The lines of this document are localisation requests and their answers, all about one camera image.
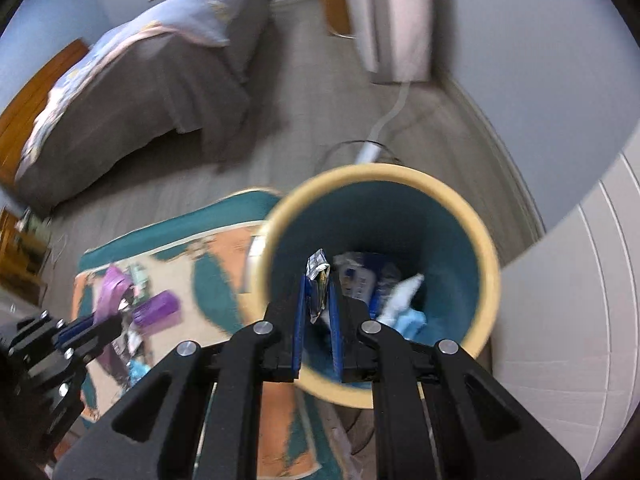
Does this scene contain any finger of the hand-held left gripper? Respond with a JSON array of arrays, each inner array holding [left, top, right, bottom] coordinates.
[[54, 310, 124, 362]]

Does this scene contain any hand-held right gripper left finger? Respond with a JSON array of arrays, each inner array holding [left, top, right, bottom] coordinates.
[[52, 274, 308, 480]]

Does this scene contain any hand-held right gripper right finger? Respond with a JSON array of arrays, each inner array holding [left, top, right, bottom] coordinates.
[[326, 280, 584, 480]]

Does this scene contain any small silver blue wrapper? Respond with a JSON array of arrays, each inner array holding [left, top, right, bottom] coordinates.
[[306, 249, 332, 323]]

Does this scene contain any blue and white printed packet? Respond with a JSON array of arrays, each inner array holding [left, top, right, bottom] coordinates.
[[332, 254, 383, 312]]

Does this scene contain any yellow rimmed teal trash bin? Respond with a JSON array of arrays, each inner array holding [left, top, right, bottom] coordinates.
[[247, 162, 502, 409]]

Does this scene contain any purple plastic wrapper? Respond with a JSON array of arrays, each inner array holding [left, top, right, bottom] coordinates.
[[94, 264, 137, 323]]

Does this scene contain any purple box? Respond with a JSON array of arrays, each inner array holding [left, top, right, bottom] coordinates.
[[131, 290, 182, 332]]

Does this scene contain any teal and orange patterned rug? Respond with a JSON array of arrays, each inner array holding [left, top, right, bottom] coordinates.
[[72, 187, 351, 480]]

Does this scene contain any wooden side table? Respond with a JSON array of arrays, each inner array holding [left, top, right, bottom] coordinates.
[[0, 204, 52, 307]]

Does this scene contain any clear plastic wrapper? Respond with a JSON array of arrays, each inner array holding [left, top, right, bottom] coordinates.
[[327, 407, 378, 480]]

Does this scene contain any white power strip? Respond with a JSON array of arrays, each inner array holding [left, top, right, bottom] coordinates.
[[354, 141, 387, 166]]

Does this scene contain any bed with grey cover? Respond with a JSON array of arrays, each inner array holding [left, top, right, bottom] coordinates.
[[15, 0, 277, 217]]

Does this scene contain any white panelled door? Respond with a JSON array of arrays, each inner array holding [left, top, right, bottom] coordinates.
[[489, 132, 640, 480]]

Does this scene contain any wooden bed headboard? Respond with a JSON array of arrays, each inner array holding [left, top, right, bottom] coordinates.
[[0, 37, 92, 188]]

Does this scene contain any light floral quilt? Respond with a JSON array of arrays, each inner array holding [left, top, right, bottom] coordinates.
[[15, 0, 252, 173]]

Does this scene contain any white air purifier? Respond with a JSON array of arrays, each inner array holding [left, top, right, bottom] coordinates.
[[341, 0, 435, 85]]

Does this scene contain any black cable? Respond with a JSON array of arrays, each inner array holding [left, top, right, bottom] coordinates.
[[319, 139, 403, 168]]

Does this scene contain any white power cable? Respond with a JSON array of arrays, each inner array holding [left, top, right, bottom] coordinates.
[[369, 79, 412, 147]]

